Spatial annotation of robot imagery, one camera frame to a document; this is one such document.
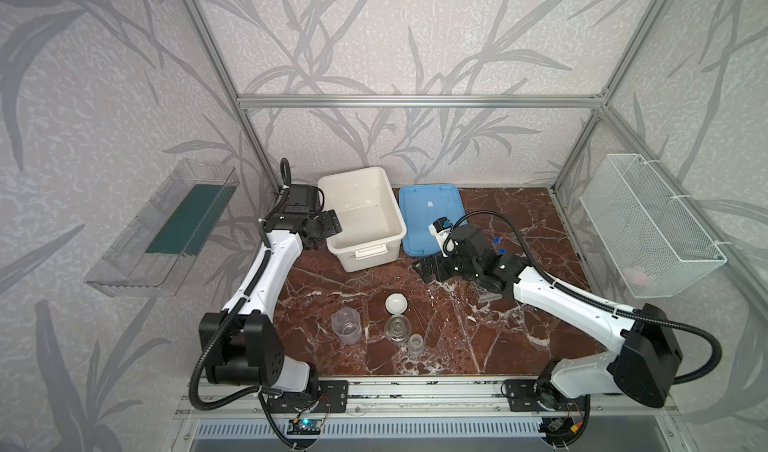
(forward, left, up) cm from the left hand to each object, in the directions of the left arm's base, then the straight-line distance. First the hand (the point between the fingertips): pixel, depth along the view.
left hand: (329, 217), depth 85 cm
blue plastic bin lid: (+22, -28, -20) cm, 41 cm away
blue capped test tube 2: (+2, -56, -21) cm, 60 cm away
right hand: (-10, -28, -1) cm, 29 cm away
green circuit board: (-48, +2, -20) cm, 52 cm away
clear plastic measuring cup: (-25, -6, -18) cm, 31 cm away
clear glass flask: (-27, -20, -15) cm, 37 cm away
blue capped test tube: (+8, -56, -23) cm, 61 cm away
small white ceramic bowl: (-18, -20, -19) cm, 33 cm away
